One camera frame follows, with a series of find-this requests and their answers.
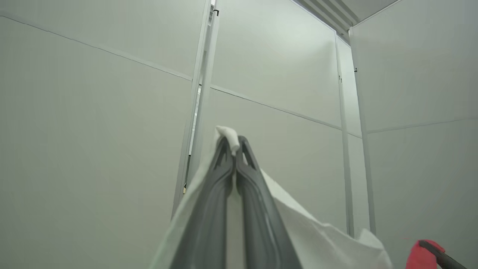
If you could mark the red and white shirt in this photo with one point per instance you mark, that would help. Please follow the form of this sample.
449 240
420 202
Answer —
328 243

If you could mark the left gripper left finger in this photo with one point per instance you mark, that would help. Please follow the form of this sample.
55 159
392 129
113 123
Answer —
209 209

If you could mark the grey partition post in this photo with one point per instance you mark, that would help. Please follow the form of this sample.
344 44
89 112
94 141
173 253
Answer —
207 56

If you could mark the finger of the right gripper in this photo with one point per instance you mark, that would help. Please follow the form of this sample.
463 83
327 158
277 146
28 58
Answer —
442 257

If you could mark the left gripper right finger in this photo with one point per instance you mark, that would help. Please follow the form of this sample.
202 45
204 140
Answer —
261 224

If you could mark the white corner partition post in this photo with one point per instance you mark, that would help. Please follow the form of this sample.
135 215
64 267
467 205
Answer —
364 149

